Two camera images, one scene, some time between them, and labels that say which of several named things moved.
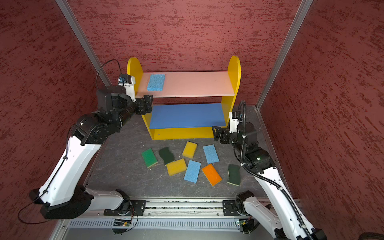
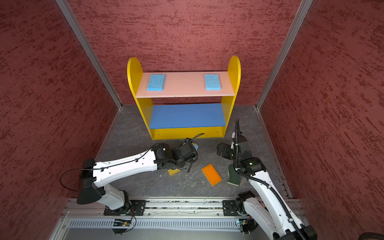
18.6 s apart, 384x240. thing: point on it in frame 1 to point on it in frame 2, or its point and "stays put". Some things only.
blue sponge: [192, 171] to [195, 146]
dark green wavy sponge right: [234, 173] stays put
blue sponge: [211, 154] to [212, 82]
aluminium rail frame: [169, 219] stays put
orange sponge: [212, 174] stays put
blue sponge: [156, 82] stays put
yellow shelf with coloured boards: [187, 105] stays put
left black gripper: [146, 104] to [187, 165]
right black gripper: [225, 131] to [227, 148]
